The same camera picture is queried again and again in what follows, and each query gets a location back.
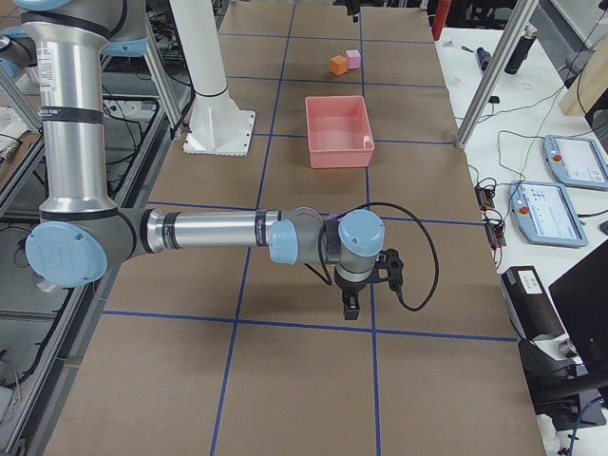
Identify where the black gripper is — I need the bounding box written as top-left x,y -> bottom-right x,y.
335,278 -> 367,320

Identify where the orange foam block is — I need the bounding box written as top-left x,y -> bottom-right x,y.
329,55 -> 349,76

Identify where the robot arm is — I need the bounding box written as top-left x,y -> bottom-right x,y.
21,1 -> 385,320

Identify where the pink plastic bin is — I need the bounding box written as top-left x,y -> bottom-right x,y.
305,95 -> 374,169

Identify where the small circuit board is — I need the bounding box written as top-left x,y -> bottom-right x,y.
474,185 -> 495,210

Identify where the black box with label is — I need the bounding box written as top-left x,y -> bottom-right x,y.
501,266 -> 565,341

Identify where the near teach pendant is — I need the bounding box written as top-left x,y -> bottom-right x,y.
509,180 -> 588,248

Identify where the teach pendant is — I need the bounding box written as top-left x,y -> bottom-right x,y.
542,135 -> 607,191
509,180 -> 588,248

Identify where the black monitor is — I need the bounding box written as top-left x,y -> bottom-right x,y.
549,242 -> 608,371

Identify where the pink foam block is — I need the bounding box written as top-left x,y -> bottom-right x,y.
345,49 -> 361,70

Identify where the far teach pendant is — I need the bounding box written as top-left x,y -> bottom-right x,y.
542,135 -> 607,191

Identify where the black water bottle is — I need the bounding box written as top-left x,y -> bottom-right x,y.
504,24 -> 538,75

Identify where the red fire extinguisher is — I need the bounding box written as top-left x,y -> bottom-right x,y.
431,0 -> 452,41

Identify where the wooden board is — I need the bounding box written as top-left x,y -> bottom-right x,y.
560,38 -> 608,116

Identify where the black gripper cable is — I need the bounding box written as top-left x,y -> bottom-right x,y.
303,202 -> 440,313

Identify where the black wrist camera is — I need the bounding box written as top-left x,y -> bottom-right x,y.
369,249 -> 404,293

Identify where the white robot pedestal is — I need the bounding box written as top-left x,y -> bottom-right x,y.
170,0 -> 256,157

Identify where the aluminium frame post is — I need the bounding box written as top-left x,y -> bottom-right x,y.
454,0 -> 539,149

